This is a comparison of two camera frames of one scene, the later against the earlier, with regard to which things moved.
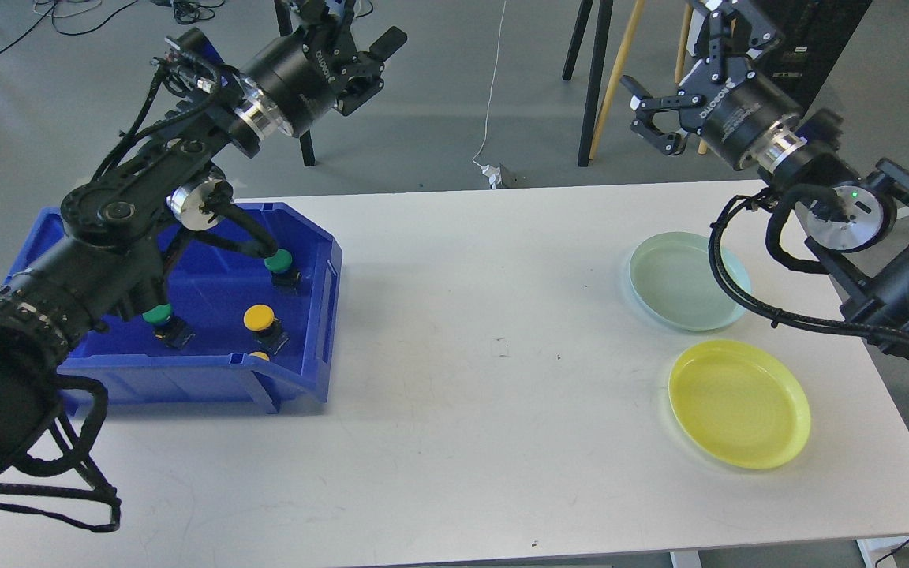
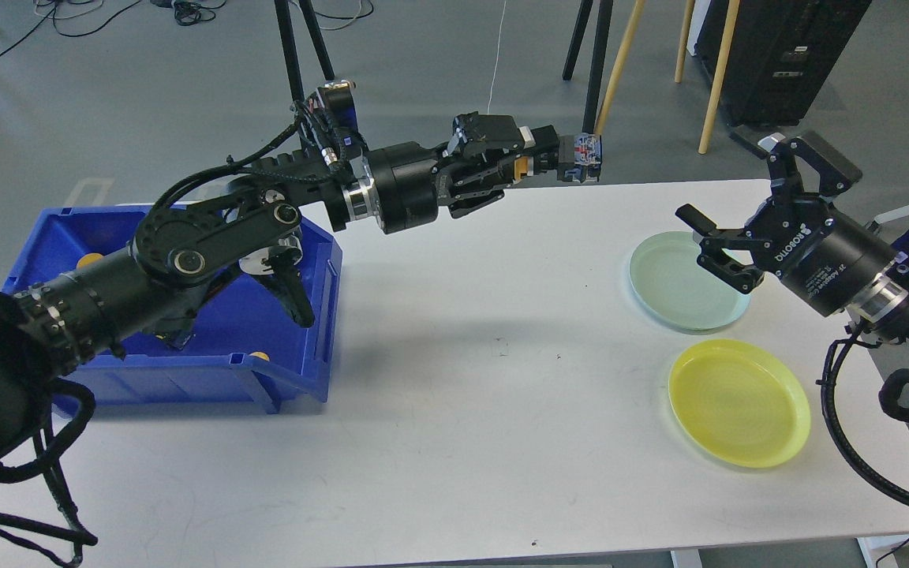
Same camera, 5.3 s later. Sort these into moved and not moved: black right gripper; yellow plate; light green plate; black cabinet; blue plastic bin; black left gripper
Moved: black left gripper; black right gripper
Not moved: blue plastic bin; black cabinet; light green plate; yellow plate
